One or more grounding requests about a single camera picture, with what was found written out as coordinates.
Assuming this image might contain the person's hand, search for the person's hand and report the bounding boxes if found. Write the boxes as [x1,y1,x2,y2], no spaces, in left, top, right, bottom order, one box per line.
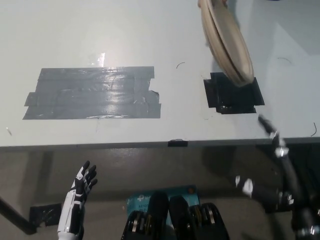
[196,0,229,8]

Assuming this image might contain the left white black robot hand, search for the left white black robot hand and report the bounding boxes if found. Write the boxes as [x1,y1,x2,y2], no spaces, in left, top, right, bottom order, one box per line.
[57,160,99,236]

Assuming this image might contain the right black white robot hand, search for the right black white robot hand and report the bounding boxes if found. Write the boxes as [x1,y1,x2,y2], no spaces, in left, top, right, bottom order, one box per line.
[234,114,320,232]

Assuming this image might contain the black robot body blocks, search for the black robot body blocks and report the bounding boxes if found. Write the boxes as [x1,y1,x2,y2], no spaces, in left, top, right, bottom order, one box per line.
[120,191,231,240]

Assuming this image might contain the black floor tape patch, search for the black floor tape patch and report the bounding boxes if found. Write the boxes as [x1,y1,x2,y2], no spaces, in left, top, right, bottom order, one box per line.
[29,202,63,227]

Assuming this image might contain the teal cardboard box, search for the teal cardboard box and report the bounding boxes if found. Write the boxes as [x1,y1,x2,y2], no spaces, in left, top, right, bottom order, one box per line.
[125,184,201,226]

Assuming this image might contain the black table leg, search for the black table leg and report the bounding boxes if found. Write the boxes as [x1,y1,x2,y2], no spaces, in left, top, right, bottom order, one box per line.
[0,195,37,236]

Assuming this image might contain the grey duct tape patch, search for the grey duct tape patch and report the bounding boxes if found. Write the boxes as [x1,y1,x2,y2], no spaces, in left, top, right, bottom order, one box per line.
[21,65,162,121]

